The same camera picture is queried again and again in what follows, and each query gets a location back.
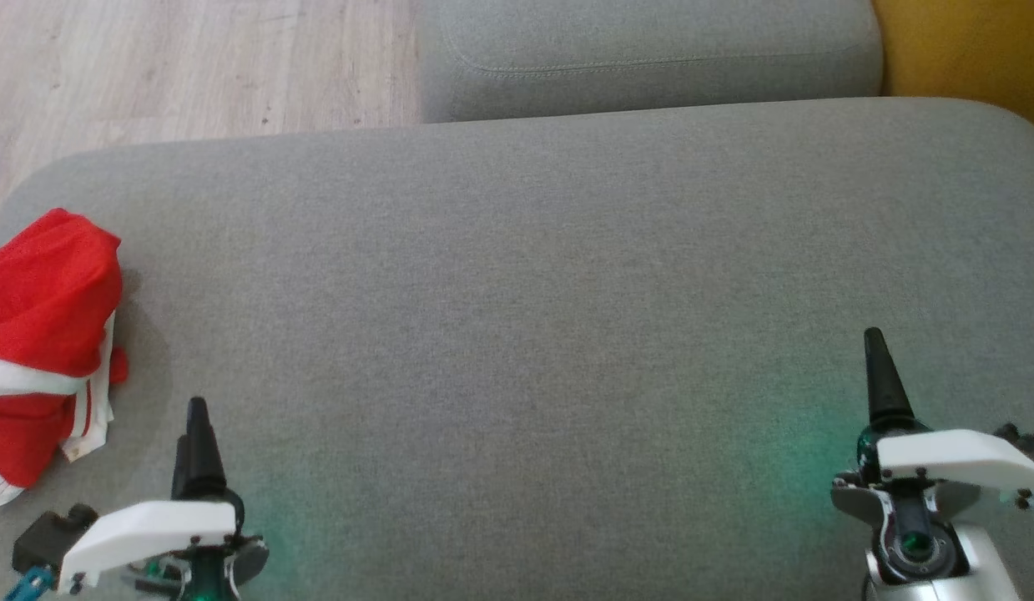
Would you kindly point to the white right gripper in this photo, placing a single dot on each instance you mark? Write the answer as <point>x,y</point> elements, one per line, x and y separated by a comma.
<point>950,463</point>

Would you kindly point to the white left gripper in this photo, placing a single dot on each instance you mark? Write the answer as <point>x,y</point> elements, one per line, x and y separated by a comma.
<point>149,530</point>

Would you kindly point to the red Bulls jersey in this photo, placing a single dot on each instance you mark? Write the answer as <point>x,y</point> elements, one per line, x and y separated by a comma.
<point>41,300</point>

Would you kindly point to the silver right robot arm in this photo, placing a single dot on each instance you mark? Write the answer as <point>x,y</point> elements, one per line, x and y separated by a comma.
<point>942,559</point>

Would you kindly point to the yellow sofa back cushion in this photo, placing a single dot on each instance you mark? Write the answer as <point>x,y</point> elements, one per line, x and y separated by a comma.
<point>967,50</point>

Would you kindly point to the large grey sofa seat cushion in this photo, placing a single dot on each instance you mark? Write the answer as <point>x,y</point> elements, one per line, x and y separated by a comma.
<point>516,334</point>

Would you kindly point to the small grey sofa seat cushion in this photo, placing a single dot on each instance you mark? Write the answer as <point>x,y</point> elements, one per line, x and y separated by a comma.
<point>650,58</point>

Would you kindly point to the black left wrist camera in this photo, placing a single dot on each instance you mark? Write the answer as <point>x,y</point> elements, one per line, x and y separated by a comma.
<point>53,534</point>

